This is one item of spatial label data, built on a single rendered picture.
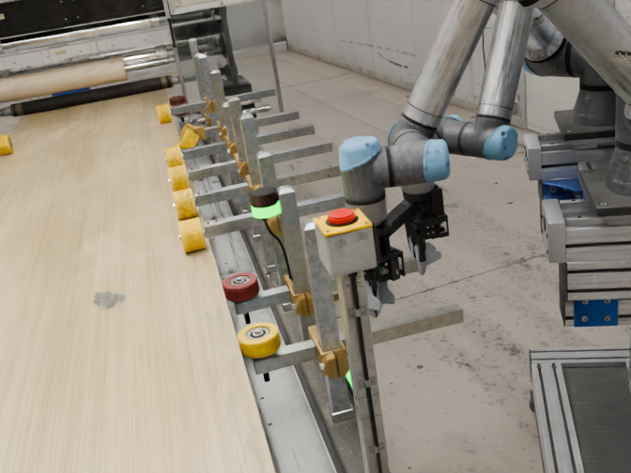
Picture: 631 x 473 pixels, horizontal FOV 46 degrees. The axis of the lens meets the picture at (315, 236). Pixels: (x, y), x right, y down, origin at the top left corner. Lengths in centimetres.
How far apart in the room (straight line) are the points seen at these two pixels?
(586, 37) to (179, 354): 91
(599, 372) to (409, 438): 64
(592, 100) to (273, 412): 110
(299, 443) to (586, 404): 104
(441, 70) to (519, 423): 150
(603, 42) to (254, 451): 86
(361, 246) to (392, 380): 184
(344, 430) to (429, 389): 132
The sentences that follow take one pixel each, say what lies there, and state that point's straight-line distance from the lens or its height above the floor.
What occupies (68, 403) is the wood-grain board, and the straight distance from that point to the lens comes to 142.
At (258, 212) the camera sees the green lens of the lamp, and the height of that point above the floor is 108.
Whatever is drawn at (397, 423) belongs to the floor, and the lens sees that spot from 265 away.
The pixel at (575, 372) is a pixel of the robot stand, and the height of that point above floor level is 21.
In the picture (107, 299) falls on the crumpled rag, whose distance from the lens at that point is 171.
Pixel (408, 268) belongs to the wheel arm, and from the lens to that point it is 175.
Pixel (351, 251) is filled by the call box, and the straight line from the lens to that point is 105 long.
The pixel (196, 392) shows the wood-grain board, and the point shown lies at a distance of 133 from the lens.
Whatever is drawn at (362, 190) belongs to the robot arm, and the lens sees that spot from 133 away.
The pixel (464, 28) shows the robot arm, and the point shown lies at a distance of 141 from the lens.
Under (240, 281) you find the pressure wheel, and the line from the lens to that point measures 167.
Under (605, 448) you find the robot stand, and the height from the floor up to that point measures 21.
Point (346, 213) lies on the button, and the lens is 106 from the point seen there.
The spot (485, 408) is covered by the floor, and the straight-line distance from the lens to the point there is 270.
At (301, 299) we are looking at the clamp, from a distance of 163.
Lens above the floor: 162
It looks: 23 degrees down
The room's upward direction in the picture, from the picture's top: 9 degrees counter-clockwise
